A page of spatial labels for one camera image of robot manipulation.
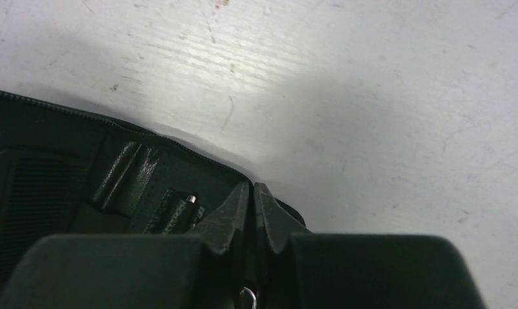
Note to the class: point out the silver thinning scissors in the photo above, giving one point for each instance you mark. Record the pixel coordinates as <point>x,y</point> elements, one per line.
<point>248,299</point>

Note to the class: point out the black zippered tool case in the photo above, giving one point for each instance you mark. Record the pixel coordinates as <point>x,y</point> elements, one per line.
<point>128,242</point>

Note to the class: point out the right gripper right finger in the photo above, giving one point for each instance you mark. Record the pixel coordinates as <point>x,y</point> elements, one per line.
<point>277,283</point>

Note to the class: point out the black comb in case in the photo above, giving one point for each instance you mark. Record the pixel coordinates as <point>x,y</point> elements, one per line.
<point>38,193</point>

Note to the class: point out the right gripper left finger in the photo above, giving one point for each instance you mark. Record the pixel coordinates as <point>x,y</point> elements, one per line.
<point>222,267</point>

